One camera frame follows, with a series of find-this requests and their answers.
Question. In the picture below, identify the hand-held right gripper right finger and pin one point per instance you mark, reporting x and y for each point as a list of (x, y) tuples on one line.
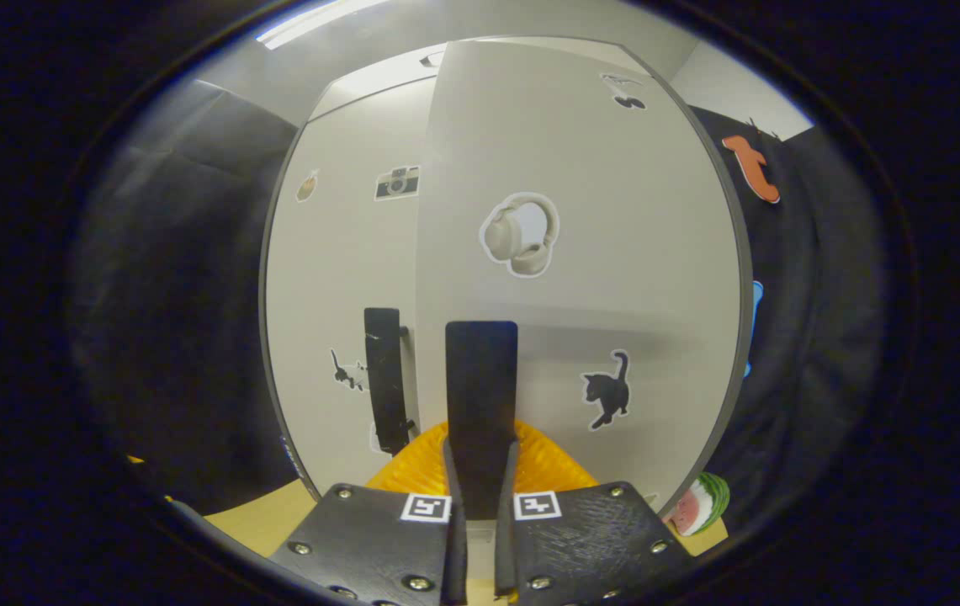
[(597, 539)]

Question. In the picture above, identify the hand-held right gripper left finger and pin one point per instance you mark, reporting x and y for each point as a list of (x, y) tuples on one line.
[(362, 547)]

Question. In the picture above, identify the beige double-door shoe cabinet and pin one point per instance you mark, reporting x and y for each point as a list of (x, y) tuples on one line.
[(264, 295)]

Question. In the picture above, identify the cabinet door with camera sticker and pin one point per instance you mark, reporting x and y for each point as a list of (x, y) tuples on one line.
[(336, 269)]

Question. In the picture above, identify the cabinet door with headphone sticker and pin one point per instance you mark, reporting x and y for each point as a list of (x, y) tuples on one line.
[(631, 210)]

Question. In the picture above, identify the toy watermelon slice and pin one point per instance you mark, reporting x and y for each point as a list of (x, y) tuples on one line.
[(698, 509)]

